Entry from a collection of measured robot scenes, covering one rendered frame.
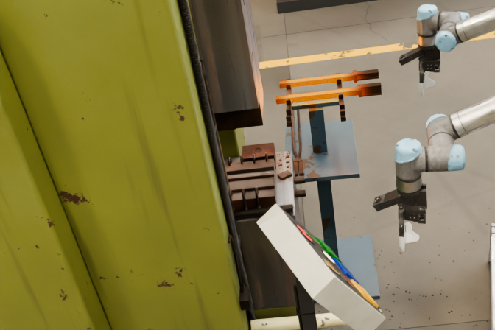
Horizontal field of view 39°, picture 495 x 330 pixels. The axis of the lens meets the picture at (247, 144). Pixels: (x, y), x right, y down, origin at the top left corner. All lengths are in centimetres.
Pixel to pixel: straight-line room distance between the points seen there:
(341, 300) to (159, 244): 59
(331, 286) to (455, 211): 205
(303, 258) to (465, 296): 161
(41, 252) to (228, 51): 78
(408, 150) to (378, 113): 251
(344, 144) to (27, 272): 146
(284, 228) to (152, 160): 41
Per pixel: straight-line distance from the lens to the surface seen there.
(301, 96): 283
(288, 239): 192
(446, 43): 266
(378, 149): 420
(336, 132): 308
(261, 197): 239
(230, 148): 269
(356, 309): 190
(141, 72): 177
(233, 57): 203
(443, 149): 205
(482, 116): 212
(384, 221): 371
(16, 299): 223
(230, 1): 196
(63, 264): 209
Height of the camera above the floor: 248
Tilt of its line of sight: 35 degrees down
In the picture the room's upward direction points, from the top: 10 degrees counter-clockwise
